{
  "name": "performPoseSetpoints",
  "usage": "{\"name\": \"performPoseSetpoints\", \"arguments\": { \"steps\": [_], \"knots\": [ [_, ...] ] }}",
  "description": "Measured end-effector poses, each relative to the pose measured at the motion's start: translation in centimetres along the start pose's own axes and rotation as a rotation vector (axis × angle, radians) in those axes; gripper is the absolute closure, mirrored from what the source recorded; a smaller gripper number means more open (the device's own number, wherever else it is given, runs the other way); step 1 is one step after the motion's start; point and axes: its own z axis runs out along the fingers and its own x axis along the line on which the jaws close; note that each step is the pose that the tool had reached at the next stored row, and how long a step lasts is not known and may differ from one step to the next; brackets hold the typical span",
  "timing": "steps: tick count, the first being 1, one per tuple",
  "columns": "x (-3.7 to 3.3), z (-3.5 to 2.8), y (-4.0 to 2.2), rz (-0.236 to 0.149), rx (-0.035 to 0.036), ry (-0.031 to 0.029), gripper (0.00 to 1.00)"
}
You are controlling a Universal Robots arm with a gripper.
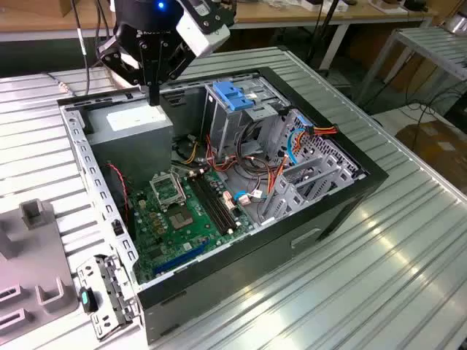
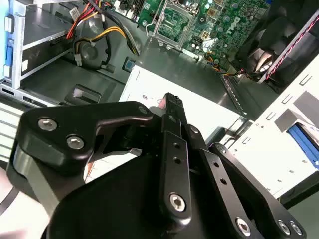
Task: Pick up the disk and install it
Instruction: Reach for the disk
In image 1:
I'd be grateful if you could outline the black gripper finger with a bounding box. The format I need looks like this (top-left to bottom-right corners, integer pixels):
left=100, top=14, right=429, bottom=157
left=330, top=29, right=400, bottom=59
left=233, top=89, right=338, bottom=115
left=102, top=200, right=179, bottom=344
left=96, top=36, right=154, bottom=106
left=150, top=36, right=195, bottom=106

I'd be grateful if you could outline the blue data wire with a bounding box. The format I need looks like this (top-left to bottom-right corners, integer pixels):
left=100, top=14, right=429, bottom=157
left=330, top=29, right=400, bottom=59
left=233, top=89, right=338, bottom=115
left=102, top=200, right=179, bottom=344
left=285, top=114, right=315, bottom=167

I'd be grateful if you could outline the orange red yellow power wire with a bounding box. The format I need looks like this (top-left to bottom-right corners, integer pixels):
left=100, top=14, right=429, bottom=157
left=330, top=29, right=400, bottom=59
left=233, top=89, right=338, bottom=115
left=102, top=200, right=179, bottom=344
left=268, top=123, right=339, bottom=196

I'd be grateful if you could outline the grey metal disk bay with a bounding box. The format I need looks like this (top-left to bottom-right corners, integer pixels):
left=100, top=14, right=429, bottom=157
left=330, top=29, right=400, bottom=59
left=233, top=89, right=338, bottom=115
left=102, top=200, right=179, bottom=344
left=257, top=107, right=368, bottom=225

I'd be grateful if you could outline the blue plastic drive latch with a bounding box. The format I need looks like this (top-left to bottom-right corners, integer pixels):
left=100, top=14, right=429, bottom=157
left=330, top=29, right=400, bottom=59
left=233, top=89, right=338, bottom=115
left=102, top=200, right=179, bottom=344
left=212, top=80, right=256, bottom=112

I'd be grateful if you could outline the grey power supply box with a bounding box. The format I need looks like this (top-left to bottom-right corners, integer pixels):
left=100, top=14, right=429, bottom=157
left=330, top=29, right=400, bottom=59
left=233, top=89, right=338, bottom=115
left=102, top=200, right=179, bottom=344
left=84, top=98, right=174, bottom=187

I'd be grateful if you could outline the grey metal drive cage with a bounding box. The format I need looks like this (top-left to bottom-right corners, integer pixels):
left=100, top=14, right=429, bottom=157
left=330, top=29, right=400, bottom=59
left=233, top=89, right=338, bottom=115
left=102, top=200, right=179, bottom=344
left=204, top=76, right=293, bottom=158

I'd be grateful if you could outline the wooden desk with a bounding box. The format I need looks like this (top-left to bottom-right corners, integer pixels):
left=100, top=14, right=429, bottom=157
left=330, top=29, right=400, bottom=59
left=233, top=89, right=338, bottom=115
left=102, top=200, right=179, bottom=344
left=0, top=0, right=439, bottom=42

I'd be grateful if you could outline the black RAM slot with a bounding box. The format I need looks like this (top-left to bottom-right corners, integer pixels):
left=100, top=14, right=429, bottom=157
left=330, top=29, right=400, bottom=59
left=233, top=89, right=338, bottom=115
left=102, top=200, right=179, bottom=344
left=192, top=174, right=230, bottom=235
left=188, top=175, right=225, bottom=236
left=201, top=171, right=238, bottom=232
left=196, top=172, right=234, bottom=233

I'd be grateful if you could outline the green motherboard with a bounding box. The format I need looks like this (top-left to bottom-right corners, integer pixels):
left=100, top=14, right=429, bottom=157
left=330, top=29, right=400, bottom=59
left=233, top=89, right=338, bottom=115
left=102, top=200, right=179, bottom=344
left=128, top=167, right=256, bottom=285

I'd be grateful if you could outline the small white box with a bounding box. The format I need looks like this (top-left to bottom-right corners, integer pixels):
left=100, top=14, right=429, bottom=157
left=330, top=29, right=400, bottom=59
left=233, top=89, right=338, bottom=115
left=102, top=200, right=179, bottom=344
left=304, top=0, right=350, bottom=12

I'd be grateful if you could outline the blue expansion slot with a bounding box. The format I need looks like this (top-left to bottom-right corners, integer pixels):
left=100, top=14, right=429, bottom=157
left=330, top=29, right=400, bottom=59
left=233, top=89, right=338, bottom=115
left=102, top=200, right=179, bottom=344
left=153, top=238, right=212, bottom=276

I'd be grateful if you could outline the black open PC case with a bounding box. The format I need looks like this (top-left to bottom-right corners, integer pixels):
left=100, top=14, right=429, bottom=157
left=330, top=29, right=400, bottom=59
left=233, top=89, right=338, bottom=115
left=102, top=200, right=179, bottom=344
left=57, top=66, right=390, bottom=346

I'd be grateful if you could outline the grey parts rack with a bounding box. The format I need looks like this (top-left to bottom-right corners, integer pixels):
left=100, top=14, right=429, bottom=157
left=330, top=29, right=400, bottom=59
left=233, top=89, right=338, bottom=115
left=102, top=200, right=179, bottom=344
left=0, top=198, right=81, bottom=347

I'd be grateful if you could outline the black latch with teal tab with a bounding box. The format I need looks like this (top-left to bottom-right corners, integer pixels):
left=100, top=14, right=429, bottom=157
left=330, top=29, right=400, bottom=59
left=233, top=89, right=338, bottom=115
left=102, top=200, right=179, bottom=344
left=80, top=287, right=99, bottom=314

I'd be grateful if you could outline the large brown cardboard box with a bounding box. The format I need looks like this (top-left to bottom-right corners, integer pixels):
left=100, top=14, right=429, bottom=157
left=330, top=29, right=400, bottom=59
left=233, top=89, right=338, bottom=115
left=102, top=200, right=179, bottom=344
left=395, top=122, right=467, bottom=183

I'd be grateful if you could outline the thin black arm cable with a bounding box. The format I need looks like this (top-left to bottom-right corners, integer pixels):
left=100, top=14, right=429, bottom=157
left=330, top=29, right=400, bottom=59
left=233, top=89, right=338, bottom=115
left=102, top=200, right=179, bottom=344
left=71, top=0, right=92, bottom=96

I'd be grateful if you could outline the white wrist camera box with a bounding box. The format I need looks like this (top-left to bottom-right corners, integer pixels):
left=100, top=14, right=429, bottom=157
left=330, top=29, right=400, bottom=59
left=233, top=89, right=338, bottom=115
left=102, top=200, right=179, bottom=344
left=175, top=6, right=231, bottom=59

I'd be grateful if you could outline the yellow and black wire bundle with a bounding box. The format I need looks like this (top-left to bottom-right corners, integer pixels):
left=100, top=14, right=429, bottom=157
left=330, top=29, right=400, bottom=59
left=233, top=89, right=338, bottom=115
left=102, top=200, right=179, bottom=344
left=177, top=141, right=202, bottom=166

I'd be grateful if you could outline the metal socket cover frame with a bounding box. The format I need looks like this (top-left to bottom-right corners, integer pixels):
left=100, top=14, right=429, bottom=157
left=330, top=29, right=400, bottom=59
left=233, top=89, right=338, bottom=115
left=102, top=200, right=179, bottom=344
left=148, top=173, right=188, bottom=211

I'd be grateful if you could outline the orange and black wire bundle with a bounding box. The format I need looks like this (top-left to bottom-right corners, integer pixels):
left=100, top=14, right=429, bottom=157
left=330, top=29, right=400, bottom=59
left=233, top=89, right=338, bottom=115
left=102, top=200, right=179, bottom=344
left=204, top=120, right=285, bottom=183

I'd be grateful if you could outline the red and black fan wire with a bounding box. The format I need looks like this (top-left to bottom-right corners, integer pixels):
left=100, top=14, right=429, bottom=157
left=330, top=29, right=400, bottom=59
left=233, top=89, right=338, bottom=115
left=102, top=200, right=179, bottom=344
left=106, top=163, right=131, bottom=222

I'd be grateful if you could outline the small blue white wire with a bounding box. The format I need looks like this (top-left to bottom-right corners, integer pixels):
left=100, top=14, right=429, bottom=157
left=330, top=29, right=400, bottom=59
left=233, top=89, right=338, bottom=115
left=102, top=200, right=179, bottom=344
left=233, top=188, right=264, bottom=206

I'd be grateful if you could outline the grey metal card bracket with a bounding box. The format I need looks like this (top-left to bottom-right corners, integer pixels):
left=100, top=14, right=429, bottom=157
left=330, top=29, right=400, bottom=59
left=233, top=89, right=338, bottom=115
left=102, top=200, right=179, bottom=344
left=76, top=254, right=142, bottom=342

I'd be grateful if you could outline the metal slat frame table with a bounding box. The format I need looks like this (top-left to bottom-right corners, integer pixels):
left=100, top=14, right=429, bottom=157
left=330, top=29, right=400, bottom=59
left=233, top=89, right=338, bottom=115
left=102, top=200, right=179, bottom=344
left=355, top=27, right=467, bottom=106

